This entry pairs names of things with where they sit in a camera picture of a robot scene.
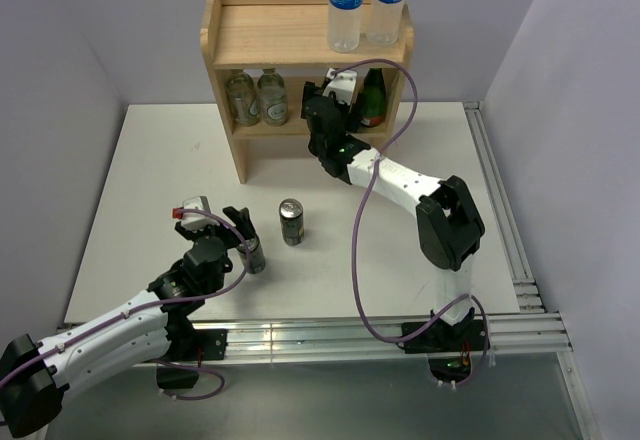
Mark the dark beverage can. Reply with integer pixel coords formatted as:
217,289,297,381
278,198,304,246
237,237,266,275

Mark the green glass bottle yellow label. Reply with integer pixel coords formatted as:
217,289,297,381
357,68,387,128

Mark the blue label water bottle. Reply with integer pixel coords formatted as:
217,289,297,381
365,0,416,45
327,0,364,53

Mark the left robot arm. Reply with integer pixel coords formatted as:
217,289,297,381
1,205,256,438

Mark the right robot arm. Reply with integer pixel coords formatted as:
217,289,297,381
301,81,485,350

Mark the wooden two-tier shelf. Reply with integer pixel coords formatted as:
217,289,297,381
200,0,415,183

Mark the clear glass bottle right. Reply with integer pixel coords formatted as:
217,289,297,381
257,68,288,126

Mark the clear glass bottle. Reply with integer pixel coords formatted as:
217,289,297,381
257,68,288,126
225,69,259,126

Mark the clear glass bottle left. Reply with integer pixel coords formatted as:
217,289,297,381
225,69,259,126

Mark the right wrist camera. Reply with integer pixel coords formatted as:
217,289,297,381
322,68,358,106

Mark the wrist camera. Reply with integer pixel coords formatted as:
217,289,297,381
172,196,211,232
322,68,358,106

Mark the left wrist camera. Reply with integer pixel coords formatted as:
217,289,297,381
172,196,211,232

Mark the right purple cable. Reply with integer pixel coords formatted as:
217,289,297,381
334,58,490,386

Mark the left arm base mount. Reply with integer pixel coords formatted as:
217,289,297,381
156,329,228,392

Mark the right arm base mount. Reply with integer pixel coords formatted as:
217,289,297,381
398,319,491,387

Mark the aluminium rail frame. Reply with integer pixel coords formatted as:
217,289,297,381
54,100,601,440

